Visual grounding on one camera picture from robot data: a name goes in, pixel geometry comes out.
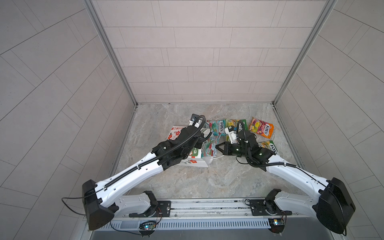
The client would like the right circuit board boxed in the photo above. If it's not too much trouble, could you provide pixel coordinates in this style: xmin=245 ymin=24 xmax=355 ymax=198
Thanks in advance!
xmin=268 ymin=218 xmax=285 ymax=234

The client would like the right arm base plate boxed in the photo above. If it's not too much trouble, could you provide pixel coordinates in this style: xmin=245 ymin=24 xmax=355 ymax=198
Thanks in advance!
xmin=245 ymin=199 xmax=292 ymax=216

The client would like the white slotted cable duct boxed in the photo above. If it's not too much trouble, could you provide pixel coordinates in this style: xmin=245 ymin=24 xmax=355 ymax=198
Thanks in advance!
xmin=98 ymin=218 xmax=271 ymax=232

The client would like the left circuit board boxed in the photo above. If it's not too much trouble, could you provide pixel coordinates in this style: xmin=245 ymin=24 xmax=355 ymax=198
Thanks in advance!
xmin=139 ymin=221 xmax=157 ymax=231

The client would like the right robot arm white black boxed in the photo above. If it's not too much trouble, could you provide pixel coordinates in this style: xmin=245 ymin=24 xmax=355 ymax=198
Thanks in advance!
xmin=216 ymin=127 xmax=356 ymax=235

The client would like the green Fox's candy packet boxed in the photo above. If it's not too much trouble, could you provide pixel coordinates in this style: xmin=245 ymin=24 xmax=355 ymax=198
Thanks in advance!
xmin=225 ymin=119 xmax=249 ymax=132
xmin=259 ymin=141 xmax=279 ymax=155

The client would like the left black cable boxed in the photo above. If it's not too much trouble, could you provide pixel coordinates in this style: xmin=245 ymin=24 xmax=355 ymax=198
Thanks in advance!
xmin=61 ymin=191 xmax=97 ymax=216

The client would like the aluminium mounting rail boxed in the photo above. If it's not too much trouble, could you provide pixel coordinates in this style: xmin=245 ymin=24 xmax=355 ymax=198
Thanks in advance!
xmin=83 ymin=196 xmax=319 ymax=221

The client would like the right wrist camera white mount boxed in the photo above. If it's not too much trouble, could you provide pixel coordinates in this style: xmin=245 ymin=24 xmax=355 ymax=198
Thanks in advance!
xmin=225 ymin=126 xmax=238 ymax=144

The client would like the circuit board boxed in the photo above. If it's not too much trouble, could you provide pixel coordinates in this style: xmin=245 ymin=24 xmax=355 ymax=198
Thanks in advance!
xmin=139 ymin=221 xmax=157 ymax=231
xmin=268 ymin=218 xmax=285 ymax=234

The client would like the white floral paper bag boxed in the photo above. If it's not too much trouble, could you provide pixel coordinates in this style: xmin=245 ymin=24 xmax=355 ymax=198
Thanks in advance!
xmin=165 ymin=125 xmax=225 ymax=168

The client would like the teal snack packet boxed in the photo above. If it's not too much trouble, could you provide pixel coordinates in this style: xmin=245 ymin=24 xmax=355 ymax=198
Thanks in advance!
xmin=207 ymin=120 xmax=226 ymax=136

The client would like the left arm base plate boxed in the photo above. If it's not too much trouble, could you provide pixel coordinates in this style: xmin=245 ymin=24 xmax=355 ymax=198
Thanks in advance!
xmin=129 ymin=201 xmax=172 ymax=218

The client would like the orange Fox's candy packet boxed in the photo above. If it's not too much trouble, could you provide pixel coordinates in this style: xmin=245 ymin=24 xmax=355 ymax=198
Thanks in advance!
xmin=248 ymin=118 xmax=274 ymax=139

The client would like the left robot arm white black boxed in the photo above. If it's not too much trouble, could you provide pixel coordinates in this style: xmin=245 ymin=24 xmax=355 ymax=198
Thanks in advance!
xmin=82 ymin=126 xmax=212 ymax=231

